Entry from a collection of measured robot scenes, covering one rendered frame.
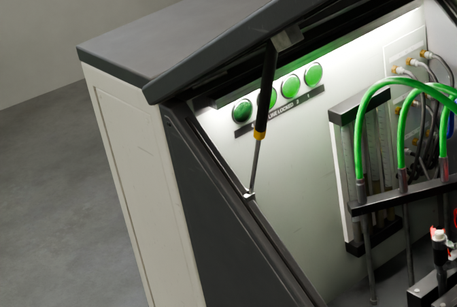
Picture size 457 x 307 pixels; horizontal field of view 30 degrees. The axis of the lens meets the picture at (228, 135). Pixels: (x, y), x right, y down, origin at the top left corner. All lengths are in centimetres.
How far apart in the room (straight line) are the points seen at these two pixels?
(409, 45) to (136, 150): 63
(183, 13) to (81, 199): 251
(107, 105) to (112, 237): 217
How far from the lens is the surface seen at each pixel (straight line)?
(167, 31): 169
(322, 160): 177
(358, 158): 171
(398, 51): 185
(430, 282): 175
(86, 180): 434
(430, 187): 181
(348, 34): 169
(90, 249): 382
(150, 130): 159
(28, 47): 533
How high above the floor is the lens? 209
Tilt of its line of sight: 28 degrees down
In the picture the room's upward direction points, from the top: 11 degrees counter-clockwise
